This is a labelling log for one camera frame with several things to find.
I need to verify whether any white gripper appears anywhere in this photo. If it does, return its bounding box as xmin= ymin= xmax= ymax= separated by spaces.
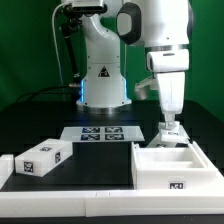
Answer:
xmin=146 ymin=49 xmax=189 ymax=130

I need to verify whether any white door panel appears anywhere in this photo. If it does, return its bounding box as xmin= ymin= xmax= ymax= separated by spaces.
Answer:
xmin=147 ymin=121 xmax=189 ymax=148

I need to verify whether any white cabinet body box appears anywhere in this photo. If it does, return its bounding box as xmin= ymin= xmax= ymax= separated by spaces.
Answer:
xmin=131 ymin=142 xmax=224 ymax=190

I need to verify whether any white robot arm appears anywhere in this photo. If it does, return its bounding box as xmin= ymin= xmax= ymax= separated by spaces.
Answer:
xmin=61 ymin=0 xmax=193 ymax=130

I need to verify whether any white cabinet top block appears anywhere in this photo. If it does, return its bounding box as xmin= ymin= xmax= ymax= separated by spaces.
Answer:
xmin=15 ymin=139 xmax=73 ymax=177

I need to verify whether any white marker tag sheet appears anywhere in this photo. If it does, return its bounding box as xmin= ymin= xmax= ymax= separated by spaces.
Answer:
xmin=60 ymin=126 xmax=144 ymax=142

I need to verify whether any black cable bundle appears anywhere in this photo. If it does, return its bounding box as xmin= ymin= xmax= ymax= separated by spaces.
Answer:
xmin=14 ymin=84 xmax=83 ymax=103

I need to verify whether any white cable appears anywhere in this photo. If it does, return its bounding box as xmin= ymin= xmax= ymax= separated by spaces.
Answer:
xmin=50 ymin=2 xmax=73 ymax=101

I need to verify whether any white fence rail frame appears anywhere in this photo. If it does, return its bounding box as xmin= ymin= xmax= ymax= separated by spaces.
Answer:
xmin=0 ymin=154 xmax=224 ymax=218

